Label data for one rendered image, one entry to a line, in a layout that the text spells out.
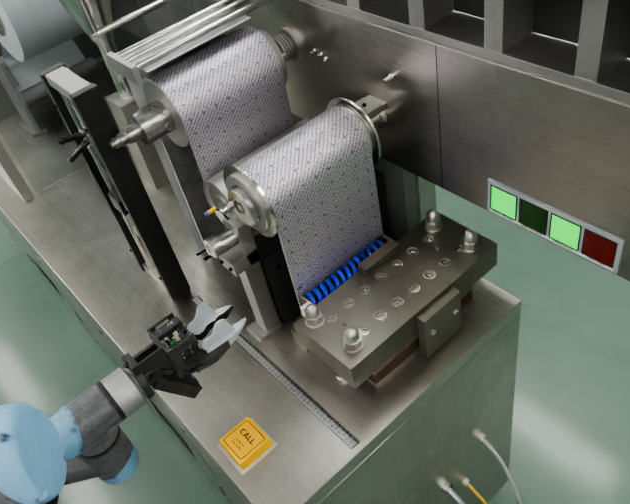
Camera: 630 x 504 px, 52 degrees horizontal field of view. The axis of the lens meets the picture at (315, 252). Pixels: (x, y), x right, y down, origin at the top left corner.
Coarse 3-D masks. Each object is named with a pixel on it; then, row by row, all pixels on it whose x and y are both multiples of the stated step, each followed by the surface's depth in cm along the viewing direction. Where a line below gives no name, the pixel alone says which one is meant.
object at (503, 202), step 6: (492, 186) 112; (492, 192) 113; (498, 192) 111; (504, 192) 110; (492, 198) 114; (498, 198) 112; (504, 198) 111; (510, 198) 110; (492, 204) 114; (498, 204) 113; (504, 204) 112; (510, 204) 111; (498, 210) 114; (504, 210) 113; (510, 210) 112; (510, 216) 113
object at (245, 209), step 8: (232, 192) 111; (240, 192) 110; (232, 200) 114; (240, 200) 111; (248, 200) 110; (240, 208) 113; (248, 208) 110; (256, 208) 111; (240, 216) 115; (248, 216) 112; (256, 216) 112; (248, 224) 114
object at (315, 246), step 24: (360, 192) 123; (312, 216) 117; (336, 216) 122; (360, 216) 127; (288, 240) 116; (312, 240) 120; (336, 240) 125; (360, 240) 130; (288, 264) 119; (312, 264) 123; (336, 264) 128
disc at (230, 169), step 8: (224, 168) 114; (232, 168) 111; (240, 168) 109; (224, 176) 116; (240, 176) 110; (248, 176) 108; (256, 184) 107; (256, 192) 108; (264, 200) 108; (272, 208) 108; (272, 216) 109; (272, 224) 111; (264, 232) 116; (272, 232) 113
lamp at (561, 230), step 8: (552, 216) 105; (552, 224) 106; (560, 224) 104; (568, 224) 103; (552, 232) 107; (560, 232) 105; (568, 232) 104; (576, 232) 102; (560, 240) 106; (568, 240) 105; (576, 240) 103; (576, 248) 105
